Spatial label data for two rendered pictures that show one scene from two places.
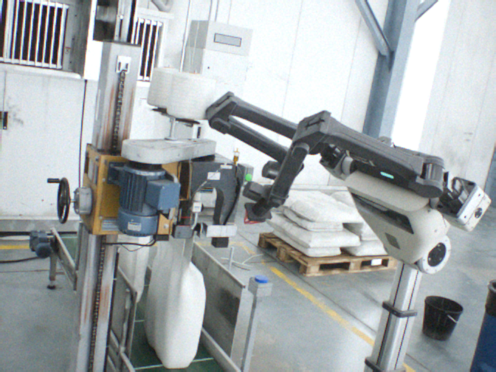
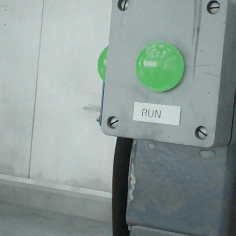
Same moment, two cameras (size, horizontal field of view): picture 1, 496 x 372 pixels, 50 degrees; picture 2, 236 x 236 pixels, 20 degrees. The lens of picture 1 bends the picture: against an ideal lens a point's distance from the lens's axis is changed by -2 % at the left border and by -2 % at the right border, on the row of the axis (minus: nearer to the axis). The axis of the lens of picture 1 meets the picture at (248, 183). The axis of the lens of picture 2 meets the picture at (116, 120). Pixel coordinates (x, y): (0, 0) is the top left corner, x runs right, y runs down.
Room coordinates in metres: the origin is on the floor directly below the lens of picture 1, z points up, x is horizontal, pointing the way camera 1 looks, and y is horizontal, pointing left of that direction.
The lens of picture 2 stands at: (2.66, -0.23, 1.27)
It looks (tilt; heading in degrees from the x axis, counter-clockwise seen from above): 3 degrees down; 148
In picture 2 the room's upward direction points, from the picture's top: 5 degrees clockwise
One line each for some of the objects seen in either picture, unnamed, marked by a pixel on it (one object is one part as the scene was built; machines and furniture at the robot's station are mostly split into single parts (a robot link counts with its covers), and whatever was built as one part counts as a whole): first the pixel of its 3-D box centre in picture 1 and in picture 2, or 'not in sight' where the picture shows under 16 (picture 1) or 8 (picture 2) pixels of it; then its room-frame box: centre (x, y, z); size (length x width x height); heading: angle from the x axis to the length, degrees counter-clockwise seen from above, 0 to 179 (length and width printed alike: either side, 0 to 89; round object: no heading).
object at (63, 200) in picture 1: (62, 200); not in sight; (1.98, 0.69, 1.13); 0.18 x 0.11 x 0.18; 31
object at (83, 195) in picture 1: (82, 200); not in sight; (2.02, 0.63, 1.14); 0.11 x 0.06 x 0.11; 31
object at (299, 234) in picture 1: (323, 235); not in sight; (4.95, -0.78, 0.32); 0.66 x 0.43 x 0.15; 123
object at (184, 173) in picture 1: (174, 174); not in sight; (2.22, 0.31, 1.26); 0.22 x 0.05 x 0.16; 31
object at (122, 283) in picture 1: (100, 284); not in sight; (2.59, 0.67, 0.54); 1.05 x 0.02 x 0.41; 31
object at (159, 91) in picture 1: (166, 87); not in sight; (2.22, 0.40, 1.61); 0.15 x 0.14 x 0.17; 31
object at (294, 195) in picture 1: (302, 199); not in sight; (5.29, -0.56, 0.56); 0.66 x 0.43 x 0.15; 119
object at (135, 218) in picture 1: (140, 200); not in sight; (1.91, 0.38, 1.21); 0.15 x 0.15 x 0.25
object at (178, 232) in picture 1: (180, 229); not in sight; (2.17, 0.25, 1.04); 0.08 x 0.06 x 0.05; 121
